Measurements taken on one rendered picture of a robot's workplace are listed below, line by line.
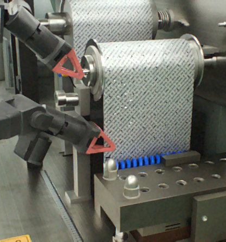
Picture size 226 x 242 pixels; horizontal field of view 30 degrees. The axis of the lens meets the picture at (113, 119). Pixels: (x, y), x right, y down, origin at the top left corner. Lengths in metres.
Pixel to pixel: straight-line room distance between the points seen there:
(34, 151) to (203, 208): 0.38
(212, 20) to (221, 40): 0.07
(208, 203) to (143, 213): 0.14
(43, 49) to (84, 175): 0.37
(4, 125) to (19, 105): 0.06
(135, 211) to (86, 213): 0.24
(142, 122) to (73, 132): 0.18
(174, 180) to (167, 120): 0.17
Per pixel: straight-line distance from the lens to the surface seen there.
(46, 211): 1.11
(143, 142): 1.05
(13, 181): 1.28
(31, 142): 0.92
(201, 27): 1.21
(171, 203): 0.91
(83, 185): 1.13
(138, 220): 0.89
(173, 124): 1.07
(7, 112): 0.84
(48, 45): 0.93
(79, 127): 0.95
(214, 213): 0.95
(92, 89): 1.02
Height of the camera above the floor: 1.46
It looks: 18 degrees down
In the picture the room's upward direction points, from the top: straight up
